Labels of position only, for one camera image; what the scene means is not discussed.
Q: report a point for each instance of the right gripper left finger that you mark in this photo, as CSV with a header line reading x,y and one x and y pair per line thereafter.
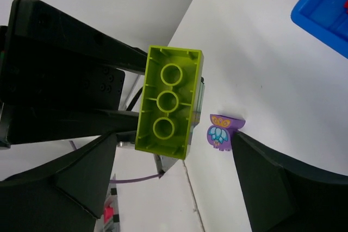
x,y
65,194

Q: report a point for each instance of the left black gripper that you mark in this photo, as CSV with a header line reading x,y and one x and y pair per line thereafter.
x,y
53,61

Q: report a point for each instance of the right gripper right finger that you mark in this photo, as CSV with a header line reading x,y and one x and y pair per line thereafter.
x,y
285,194

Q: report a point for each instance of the purple paw lego brick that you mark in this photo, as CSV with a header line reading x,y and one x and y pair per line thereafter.
x,y
219,138

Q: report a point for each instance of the lime long lego brick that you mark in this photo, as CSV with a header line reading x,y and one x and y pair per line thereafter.
x,y
169,103

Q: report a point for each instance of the blue divided plastic bin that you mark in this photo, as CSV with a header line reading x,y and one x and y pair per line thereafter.
x,y
326,20

